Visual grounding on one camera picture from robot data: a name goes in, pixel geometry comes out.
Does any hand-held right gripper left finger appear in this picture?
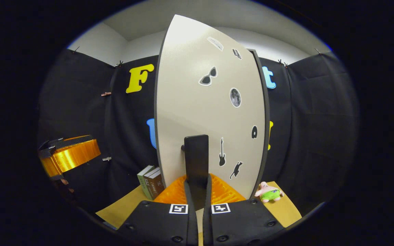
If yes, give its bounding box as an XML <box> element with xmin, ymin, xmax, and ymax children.
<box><xmin>117</xmin><ymin>174</ymin><xmax>199</xmax><ymax>246</ymax></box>

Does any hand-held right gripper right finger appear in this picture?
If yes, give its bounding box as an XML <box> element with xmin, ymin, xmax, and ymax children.
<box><xmin>202</xmin><ymin>174</ymin><xmax>285</xmax><ymax>246</ymax></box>

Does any black door handle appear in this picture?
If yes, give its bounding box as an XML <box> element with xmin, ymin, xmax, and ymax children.
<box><xmin>182</xmin><ymin>134</ymin><xmax>209</xmax><ymax>210</ymax></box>

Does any beige cabinet door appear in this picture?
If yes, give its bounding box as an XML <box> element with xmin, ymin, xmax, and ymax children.
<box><xmin>154</xmin><ymin>14</ymin><xmax>266</xmax><ymax>200</ymax></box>

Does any brown book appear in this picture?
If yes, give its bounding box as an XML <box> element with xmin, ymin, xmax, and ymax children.
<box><xmin>148</xmin><ymin>170</ymin><xmax>165</xmax><ymax>200</ymax></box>

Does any green book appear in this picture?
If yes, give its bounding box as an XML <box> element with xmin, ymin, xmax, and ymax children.
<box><xmin>137</xmin><ymin>165</ymin><xmax>155</xmax><ymax>200</ymax></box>

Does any pink starfish plush toy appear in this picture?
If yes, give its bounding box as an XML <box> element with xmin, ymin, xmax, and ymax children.
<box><xmin>254</xmin><ymin>181</ymin><xmax>284</xmax><ymax>203</ymax></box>

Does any black backdrop cloth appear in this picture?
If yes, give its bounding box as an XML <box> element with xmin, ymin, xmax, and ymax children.
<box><xmin>38</xmin><ymin>48</ymin><xmax>360</xmax><ymax>214</ymax></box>

